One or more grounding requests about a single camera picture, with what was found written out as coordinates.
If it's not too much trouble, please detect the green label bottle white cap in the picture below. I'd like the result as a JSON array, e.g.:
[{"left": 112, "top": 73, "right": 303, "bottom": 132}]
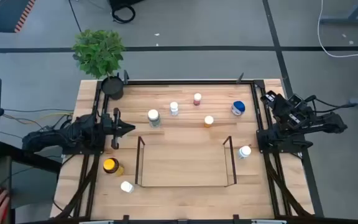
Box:
[{"left": 147, "top": 108, "right": 162, "bottom": 129}]

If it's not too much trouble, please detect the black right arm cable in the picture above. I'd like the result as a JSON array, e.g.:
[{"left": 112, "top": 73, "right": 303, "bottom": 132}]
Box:
[{"left": 303, "top": 95, "right": 357, "bottom": 114}]

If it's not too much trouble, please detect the small white medicine bottle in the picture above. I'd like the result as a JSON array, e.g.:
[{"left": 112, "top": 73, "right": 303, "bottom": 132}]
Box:
[{"left": 169, "top": 101, "right": 180, "bottom": 117}]

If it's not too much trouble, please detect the white bottle blue label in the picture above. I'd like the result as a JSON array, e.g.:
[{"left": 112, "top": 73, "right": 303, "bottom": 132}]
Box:
[
  {"left": 237, "top": 145, "right": 252, "bottom": 160},
  {"left": 120, "top": 180, "right": 135, "bottom": 194}
]

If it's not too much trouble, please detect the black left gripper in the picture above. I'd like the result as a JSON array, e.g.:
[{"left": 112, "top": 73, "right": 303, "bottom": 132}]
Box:
[{"left": 101, "top": 107, "right": 136, "bottom": 150}]

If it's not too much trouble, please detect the black metal table frame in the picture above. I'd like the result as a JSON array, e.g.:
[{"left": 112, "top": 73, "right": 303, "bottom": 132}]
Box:
[{"left": 54, "top": 79, "right": 315, "bottom": 224}]

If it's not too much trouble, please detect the orange striped floor mat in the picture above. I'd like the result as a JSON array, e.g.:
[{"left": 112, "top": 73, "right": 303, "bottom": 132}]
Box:
[{"left": 0, "top": 0, "right": 37, "bottom": 34}]

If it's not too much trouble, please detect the white jar blue lid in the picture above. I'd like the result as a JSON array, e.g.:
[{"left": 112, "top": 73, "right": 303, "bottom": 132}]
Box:
[{"left": 231, "top": 100, "right": 246, "bottom": 117}]

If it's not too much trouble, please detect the yellow green cable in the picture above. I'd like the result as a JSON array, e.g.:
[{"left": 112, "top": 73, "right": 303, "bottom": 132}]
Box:
[{"left": 2, "top": 112, "right": 74, "bottom": 129}]

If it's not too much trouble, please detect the coiled black cable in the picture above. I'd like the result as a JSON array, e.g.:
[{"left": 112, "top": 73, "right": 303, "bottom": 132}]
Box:
[{"left": 111, "top": 4, "right": 136, "bottom": 24}]

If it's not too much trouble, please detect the thin black floor cable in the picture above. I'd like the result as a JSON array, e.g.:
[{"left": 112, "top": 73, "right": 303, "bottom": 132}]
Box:
[{"left": 68, "top": 0, "right": 83, "bottom": 33}]

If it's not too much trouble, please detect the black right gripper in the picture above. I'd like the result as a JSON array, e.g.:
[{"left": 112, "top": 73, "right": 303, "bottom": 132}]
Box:
[{"left": 260, "top": 90, "right": 307, "bottom": 129}]

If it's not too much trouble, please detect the thin grey cable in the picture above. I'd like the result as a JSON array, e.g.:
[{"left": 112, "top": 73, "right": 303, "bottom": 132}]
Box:
[{"left": 2, "top": 108, "right": 74, "bottom": 113}]

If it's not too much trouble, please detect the grey metal table leg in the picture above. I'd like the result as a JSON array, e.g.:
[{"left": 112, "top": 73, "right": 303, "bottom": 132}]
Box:
[{"left": 319, "top": 0, "right": 358, "bottom": 26}]

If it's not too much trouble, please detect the white floor cable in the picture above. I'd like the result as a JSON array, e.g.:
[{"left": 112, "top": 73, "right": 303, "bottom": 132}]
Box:
[{"left": 317, "top": 0, "right": 358, "bottom": 58}]

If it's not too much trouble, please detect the green potted plant black pot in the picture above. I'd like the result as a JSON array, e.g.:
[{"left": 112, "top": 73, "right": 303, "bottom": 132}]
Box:
[{"left": 71, "top": 29, "right": 126, "bottom": 101}]

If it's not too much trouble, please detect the amber bottle yellow cap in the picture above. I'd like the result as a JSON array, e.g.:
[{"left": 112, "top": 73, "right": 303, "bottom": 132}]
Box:
[{"left": 103, "top": 157, "right": 125, "bottom": 177}]

